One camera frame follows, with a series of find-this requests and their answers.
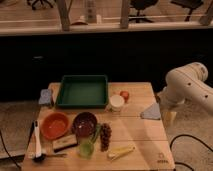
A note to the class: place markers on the dark red bowl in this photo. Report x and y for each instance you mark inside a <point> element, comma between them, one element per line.
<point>84,124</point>

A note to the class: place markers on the green vegetable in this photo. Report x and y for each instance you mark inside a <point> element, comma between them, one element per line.
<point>96,133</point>

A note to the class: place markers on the yellow banana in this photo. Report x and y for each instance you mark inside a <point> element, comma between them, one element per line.
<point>114,154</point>

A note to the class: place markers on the orange plastic bowl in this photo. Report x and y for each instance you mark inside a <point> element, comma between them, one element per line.
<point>55,125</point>

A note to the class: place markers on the grey cloth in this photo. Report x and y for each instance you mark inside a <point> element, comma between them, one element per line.
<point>152,112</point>

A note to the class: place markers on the black office chair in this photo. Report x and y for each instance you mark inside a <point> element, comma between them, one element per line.
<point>141,5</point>

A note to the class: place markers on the small red tomato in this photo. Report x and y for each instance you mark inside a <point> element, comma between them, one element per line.
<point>125,95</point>

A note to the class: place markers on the black spoon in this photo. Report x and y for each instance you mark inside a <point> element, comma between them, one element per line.
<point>42,157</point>

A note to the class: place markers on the green plastic tray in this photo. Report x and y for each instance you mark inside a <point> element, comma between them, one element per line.
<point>83,91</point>

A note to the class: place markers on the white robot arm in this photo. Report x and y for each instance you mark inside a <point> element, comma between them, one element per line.
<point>185,83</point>

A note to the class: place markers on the green plastic cup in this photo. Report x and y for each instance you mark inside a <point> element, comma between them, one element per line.
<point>86,149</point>

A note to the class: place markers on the bunch of dark grapes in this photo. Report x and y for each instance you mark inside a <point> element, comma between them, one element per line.
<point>105,136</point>

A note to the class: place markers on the white paper cup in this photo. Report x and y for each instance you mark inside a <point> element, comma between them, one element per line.
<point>116,102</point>

